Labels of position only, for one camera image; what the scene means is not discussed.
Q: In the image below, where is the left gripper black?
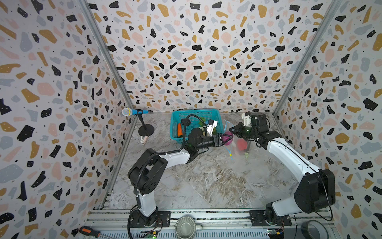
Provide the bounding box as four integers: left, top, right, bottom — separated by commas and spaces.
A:
194, 134, 230, 152

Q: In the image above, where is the red toy pepper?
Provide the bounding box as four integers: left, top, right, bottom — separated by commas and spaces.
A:
236, 138, 248, 151

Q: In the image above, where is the clear zip top bag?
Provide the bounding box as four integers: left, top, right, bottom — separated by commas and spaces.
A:
223, 115, 270, 160

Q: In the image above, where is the green toy leaf vegetable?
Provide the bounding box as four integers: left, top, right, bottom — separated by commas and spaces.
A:
199, 117, 209, 126

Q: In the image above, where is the teal plastic basket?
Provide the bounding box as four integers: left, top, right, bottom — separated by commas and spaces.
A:
170, 109, 224, 144

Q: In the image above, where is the black toy avocado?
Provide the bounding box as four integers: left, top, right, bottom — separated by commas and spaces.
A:
181, 118, 191, 126

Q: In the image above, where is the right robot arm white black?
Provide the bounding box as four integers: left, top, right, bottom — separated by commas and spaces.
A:
229, 112, 336, 224

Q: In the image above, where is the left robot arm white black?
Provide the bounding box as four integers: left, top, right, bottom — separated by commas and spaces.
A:
128, 128, 233, 220

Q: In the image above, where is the orange toy carrot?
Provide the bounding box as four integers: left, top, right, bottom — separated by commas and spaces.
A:
177, 123, 183, 137

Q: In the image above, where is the blue microphone on stand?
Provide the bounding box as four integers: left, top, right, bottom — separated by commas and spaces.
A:
122, 108, 155, 136

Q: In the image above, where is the grey tape roll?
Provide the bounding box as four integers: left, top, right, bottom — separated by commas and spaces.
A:
300, 220, 329, 239

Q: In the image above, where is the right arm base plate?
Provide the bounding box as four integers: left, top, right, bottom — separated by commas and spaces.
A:
249, 209, 292, 227

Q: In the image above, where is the black corrugated cable hose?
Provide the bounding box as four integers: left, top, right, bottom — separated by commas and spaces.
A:
127, 114, 207, 239

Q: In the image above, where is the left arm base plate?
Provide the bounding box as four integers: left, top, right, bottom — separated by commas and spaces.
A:
128, 210, 171, 228

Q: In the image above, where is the aluminium rail frame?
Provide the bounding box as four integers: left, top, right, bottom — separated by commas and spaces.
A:
82, 208, 341, 239

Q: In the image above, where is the orange handled screwdriver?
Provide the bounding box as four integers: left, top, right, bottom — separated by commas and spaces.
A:
79, 226, 110, 239

